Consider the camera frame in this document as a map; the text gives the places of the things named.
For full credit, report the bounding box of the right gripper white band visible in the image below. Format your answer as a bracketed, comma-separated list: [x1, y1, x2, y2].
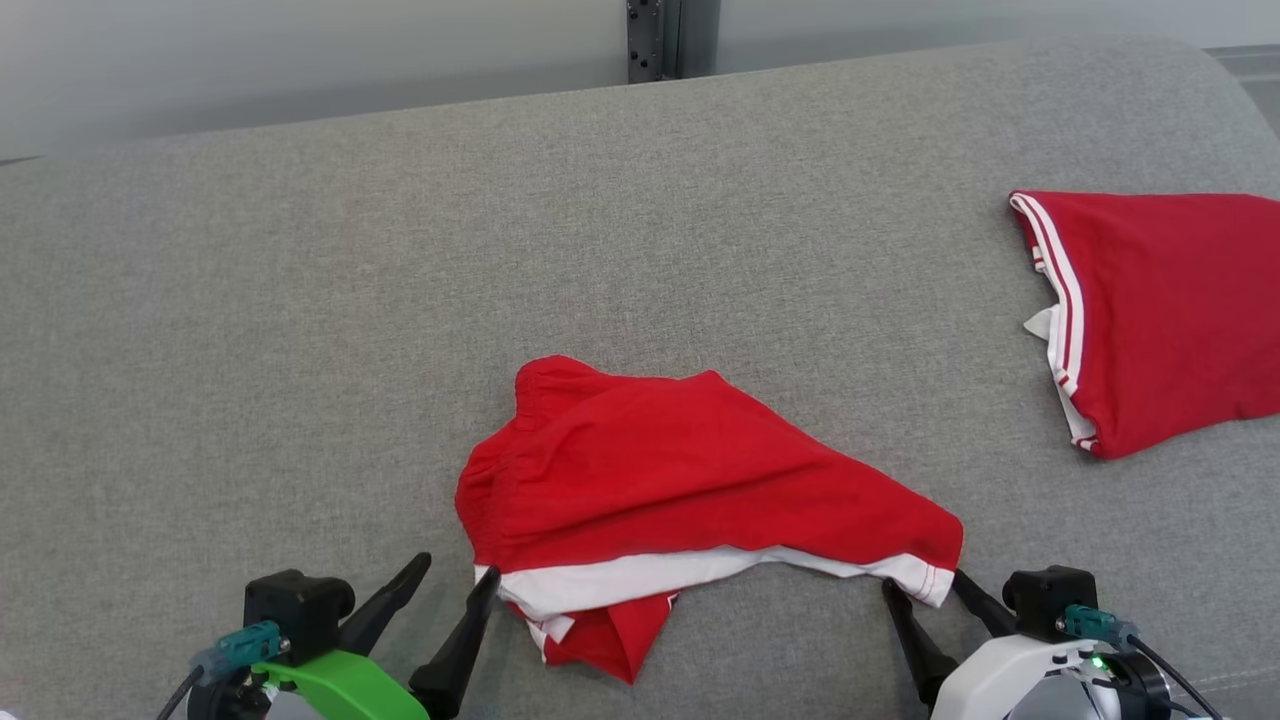
[881, 568, 1101, 720]

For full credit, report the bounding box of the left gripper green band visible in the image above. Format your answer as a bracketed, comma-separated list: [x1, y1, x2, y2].
[190, 553, 502, 720]

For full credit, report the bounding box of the red shorts white trim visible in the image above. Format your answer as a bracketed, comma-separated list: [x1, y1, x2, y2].
[454, 355, 966, 687]

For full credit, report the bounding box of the red white Bulls jersey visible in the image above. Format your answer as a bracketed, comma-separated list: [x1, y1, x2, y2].
[1008, 189, 1280, 461]

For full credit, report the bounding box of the left black cable teal plug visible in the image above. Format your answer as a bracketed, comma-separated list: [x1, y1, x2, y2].
[154, 620, 287, 720]

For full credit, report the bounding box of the grey metal partition post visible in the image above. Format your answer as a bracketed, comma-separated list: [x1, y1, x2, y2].
[627, 0, 722, 85]

